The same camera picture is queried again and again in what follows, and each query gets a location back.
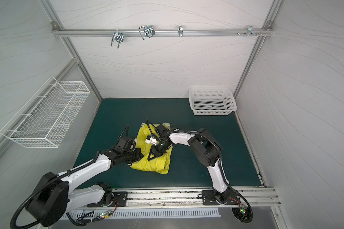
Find black corrugated cable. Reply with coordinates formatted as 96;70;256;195
10;124;130;229
145;119;254;223

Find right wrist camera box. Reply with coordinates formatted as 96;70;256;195
145;135;159;145

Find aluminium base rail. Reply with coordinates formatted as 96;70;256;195
45;187;282;211

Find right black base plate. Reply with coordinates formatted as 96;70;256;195
197;189;241;206

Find metal U-bolt hook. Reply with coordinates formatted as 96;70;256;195
110;31;124;49

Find dark green table mat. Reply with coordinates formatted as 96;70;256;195
75;98;261;189

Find white plastic perforated basket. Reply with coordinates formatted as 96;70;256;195
189;87;237;116

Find small metal hook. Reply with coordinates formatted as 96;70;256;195
177;25;183;37

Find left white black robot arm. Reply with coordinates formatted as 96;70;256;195
25;136;143;227

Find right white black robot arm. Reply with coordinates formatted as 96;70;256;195
145;126;232;205

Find white slotted cable duct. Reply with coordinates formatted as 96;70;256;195
65;208;222;220

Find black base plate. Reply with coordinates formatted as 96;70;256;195
87;191;128;208
197;189;241;206

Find yellow long pants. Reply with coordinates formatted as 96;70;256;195
131;123;173;174

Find white wire wall basket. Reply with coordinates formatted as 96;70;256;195
0;76;90;148

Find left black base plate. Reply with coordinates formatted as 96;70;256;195
87;191;128;208

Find metal double hook clamp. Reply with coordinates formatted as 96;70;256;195
138;25;155;40

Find right black corrugated cable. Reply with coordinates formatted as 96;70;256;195
145;119;254;223

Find left black corrugated cable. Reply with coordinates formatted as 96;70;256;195
10;124;130;229

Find metal bracket hook right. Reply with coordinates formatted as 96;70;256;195
237;25;262;37

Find horizontal aluminium rail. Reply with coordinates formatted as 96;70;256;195
53;28;274;38

